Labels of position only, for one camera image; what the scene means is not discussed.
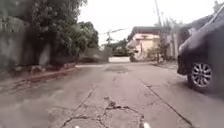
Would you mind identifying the grey concrete road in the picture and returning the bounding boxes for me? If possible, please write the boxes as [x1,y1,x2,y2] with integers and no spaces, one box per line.
[0,61,224,128]

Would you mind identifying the yellow house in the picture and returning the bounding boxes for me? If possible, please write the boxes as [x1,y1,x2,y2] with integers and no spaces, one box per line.
[126,26,162,61]

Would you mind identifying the trees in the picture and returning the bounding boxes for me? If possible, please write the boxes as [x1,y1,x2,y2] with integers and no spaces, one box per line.
[0,0,100,66]

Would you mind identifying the utility pole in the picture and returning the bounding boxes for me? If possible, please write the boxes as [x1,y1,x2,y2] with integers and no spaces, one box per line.
[154,0,165,63]

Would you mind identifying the raised kerb strip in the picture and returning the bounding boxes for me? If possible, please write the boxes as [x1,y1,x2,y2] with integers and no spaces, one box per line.
[0,64,78,91]

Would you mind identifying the dark car with alloy wheel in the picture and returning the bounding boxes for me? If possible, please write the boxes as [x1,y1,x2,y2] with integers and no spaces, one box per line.
[176,6,224,95]

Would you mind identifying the white low wall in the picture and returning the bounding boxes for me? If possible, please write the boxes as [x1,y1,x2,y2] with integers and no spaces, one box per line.
[108,56,132,64]

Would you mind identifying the overhead wires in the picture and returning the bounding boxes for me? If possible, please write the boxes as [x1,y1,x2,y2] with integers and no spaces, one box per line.
[98,27,134,36]

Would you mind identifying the grey wall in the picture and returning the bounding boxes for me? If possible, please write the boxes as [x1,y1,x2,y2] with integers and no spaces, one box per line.
[0,16,53,73]

